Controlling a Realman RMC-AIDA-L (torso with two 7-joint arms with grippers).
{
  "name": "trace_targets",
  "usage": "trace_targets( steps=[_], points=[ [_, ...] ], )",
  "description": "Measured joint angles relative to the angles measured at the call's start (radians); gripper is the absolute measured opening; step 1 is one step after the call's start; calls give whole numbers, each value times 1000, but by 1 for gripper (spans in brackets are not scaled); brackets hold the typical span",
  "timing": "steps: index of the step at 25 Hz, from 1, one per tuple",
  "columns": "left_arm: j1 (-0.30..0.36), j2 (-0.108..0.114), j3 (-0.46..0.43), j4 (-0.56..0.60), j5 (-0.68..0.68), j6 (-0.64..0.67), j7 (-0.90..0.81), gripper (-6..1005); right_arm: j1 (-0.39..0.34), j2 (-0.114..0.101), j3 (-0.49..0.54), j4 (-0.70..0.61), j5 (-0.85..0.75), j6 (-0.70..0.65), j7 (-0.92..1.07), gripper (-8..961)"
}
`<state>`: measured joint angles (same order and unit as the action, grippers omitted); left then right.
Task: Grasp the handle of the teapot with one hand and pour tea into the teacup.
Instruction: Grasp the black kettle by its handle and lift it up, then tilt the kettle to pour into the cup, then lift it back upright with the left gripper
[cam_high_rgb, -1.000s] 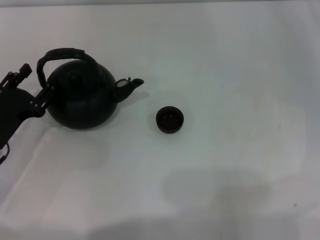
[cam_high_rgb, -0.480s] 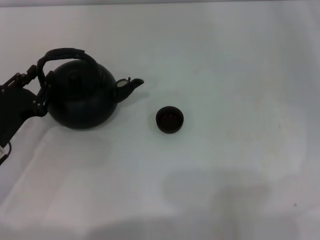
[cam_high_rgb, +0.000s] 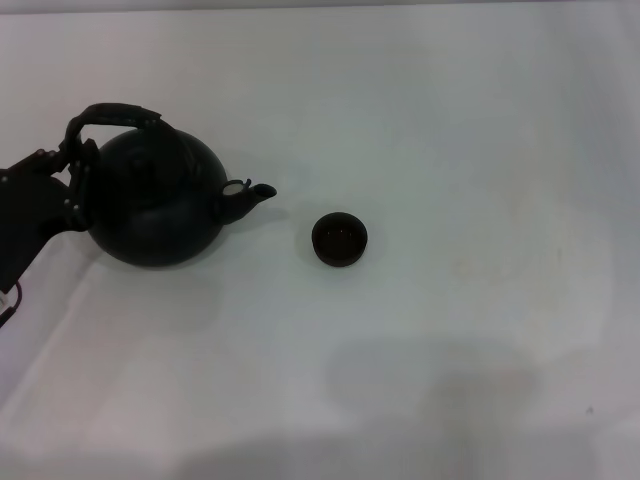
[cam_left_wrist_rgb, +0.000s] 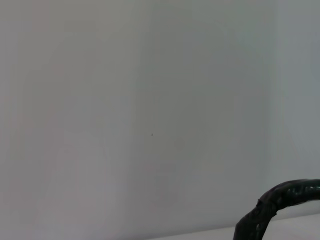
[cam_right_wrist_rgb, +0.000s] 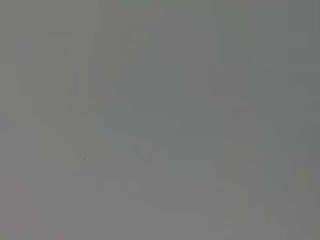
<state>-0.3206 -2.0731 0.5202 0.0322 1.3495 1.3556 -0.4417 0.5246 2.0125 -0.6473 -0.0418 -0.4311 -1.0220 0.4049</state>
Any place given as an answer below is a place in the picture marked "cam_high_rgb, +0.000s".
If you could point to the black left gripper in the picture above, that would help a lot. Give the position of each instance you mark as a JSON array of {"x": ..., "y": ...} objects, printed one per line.
[{"x": 25, "y": 225}]

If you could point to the small dark teacup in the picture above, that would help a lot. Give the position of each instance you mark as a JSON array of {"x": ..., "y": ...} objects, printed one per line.
[{"x": 340, "y": 240}]

